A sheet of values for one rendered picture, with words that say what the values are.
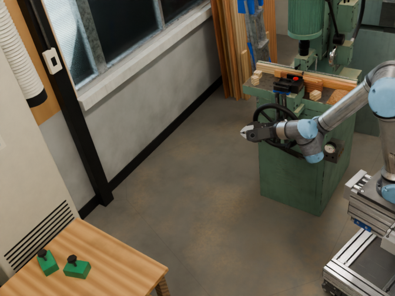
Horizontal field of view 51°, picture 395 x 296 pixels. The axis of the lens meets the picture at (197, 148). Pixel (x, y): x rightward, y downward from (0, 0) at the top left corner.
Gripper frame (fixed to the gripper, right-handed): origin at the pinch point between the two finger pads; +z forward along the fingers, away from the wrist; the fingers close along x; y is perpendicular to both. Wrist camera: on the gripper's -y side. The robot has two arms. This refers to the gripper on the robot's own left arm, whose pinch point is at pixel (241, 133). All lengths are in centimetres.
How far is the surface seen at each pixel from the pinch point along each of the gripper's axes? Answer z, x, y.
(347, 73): 8, 28, 109
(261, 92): 31, 20, 53
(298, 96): 6, 15, 53
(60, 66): 103, 45, -34
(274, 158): 43, -22, 75
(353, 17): -14, 53, 79
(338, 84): -5, 19, 74
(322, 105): -2, 9, 62
